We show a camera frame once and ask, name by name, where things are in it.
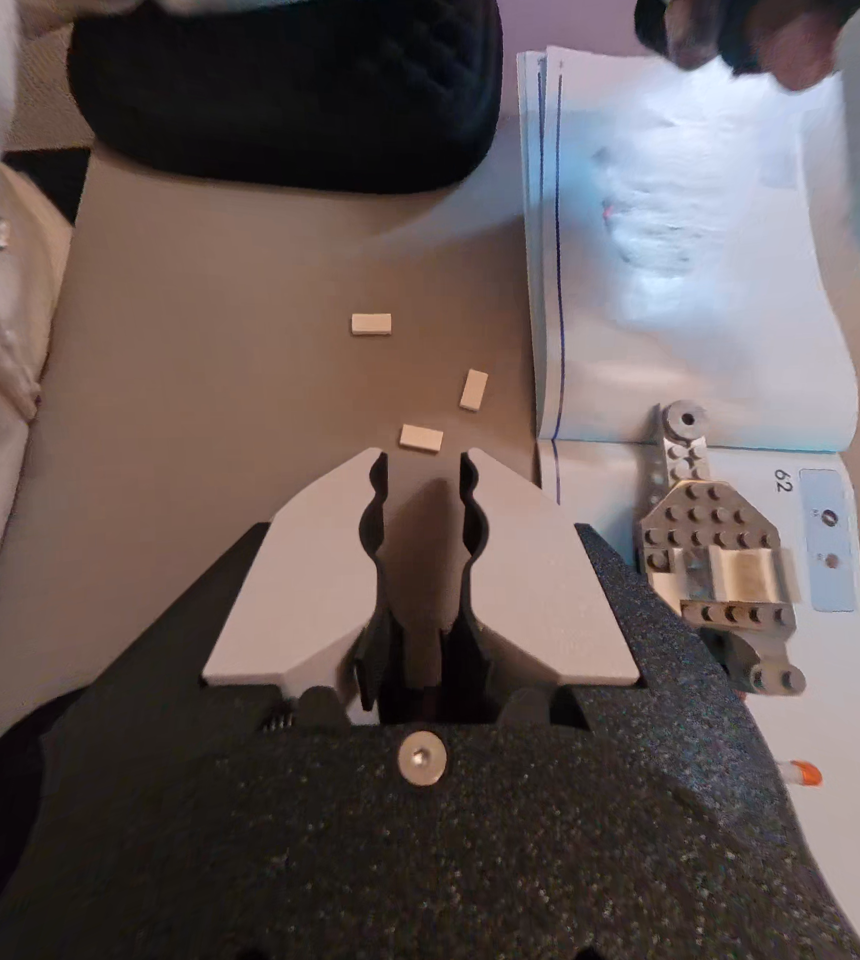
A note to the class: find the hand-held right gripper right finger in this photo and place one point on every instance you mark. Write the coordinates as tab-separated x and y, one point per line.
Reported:
542	600

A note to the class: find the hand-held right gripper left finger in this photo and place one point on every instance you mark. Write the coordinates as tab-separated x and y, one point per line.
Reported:
295	600

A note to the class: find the grey lego assembly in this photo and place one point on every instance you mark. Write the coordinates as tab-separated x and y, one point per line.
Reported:
707	517

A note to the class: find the white instruction booklet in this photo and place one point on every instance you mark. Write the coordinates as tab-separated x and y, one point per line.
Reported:
699	337

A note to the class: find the transparent orange lego piece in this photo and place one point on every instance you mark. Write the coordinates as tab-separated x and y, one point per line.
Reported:
804	773

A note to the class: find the person's left hand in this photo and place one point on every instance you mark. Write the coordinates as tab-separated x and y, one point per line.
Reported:
801	56

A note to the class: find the black quilted cushion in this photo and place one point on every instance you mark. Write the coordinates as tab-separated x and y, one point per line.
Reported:
287	97

